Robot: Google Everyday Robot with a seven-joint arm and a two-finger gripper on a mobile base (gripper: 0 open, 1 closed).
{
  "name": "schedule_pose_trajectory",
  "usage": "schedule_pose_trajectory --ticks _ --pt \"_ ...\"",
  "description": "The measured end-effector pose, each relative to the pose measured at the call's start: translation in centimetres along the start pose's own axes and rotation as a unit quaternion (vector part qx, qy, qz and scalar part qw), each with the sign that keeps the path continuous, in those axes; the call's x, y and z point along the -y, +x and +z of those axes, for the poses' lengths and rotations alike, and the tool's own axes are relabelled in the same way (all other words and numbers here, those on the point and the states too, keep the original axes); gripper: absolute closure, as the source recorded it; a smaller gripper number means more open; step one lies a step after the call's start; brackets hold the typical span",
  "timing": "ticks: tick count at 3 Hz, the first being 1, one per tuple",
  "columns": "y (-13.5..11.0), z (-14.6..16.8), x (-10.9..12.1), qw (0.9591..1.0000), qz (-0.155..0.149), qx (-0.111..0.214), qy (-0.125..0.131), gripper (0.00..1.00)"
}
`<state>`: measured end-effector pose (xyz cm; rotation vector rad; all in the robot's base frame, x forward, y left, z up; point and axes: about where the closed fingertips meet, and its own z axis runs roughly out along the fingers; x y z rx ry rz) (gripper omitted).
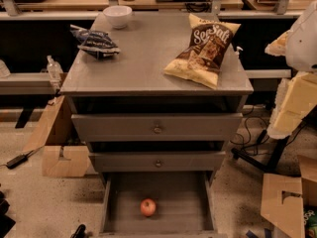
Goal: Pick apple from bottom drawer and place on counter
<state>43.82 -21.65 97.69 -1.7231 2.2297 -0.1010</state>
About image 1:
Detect grey middle drawer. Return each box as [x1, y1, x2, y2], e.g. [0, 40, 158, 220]
[89, 152, 225, 173]

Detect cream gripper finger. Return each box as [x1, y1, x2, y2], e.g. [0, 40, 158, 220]
[264, 31, 289, 57]
[267, 72, 317, 139]

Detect grey top drawer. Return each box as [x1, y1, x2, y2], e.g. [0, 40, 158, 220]
[71, 113, 242, 143]

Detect grey open bottom drawer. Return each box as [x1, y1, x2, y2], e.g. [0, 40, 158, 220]
[100, 172, 227, 238]

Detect red apple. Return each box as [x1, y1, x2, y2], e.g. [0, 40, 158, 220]
[140, 198, 157, 217]

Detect cardboard box right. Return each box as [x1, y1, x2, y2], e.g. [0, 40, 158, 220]
[261, 155, 317, 238]

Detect cardboard piece left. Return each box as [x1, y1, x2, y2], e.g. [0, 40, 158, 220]
[23, 96, 91, 178]

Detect black power adapter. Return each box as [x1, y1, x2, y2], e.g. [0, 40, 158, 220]
[6, 155, 28, 170]

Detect yellow sea salt chip bag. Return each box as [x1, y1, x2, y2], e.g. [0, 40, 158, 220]
[163, 14, 240, 89]

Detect white bowl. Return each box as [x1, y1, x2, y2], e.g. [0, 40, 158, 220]
[103, 5, 133, 29]

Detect small white pump bottle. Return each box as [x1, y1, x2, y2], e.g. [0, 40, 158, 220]
[235, 46, 243, 58]

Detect grey drawer cabinet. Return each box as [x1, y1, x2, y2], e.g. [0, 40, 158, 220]
[59, 11, 255, 184]

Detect blue chip bag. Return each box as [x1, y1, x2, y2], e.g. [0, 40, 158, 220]
[70, 25, 121, 60]

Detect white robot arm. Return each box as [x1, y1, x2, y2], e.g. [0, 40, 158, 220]
[264, 1, 317, 139]

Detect clear plastic bottle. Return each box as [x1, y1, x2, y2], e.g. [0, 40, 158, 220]
[47, 56, 62, 80]

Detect black object bottom edge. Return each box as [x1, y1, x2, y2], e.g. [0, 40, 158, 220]
[70, 224, 86, 238]

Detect black floor cables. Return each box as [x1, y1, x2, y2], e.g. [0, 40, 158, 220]
[230, 104, 308, 157]

